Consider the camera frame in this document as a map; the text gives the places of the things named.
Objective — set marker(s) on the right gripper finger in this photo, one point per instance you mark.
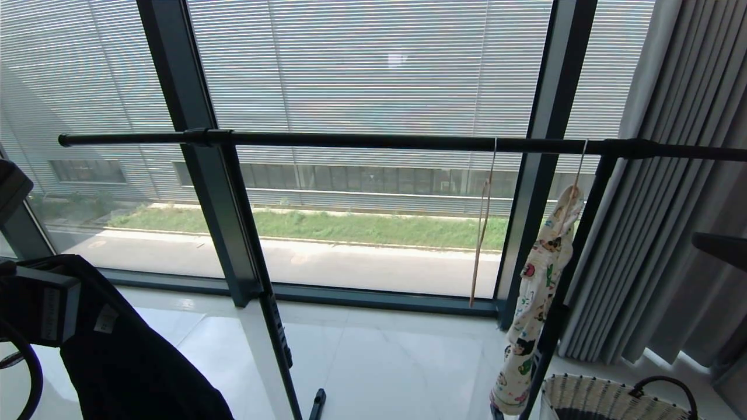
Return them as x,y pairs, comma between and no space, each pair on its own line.
729,248

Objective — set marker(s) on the pink clothes hanger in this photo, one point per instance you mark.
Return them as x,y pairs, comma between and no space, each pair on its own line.
582,163
483,233

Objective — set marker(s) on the cream printed garment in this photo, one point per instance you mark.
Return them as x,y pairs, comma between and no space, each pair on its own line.
537,291

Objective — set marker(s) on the black garment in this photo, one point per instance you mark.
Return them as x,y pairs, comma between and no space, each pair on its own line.
134,361

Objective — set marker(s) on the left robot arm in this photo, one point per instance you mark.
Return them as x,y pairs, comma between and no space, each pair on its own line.
11,186

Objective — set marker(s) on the white laundry basket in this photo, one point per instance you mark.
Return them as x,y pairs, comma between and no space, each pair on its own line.
589,396

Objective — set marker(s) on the black clothes rack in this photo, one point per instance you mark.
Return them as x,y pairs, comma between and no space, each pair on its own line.
350,140

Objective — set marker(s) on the brown curtain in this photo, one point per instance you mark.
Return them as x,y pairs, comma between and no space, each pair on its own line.
671,175

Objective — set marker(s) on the window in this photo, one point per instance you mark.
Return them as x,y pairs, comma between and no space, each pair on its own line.
192,87

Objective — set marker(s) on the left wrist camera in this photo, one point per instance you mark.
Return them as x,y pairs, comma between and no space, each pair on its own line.
46,303

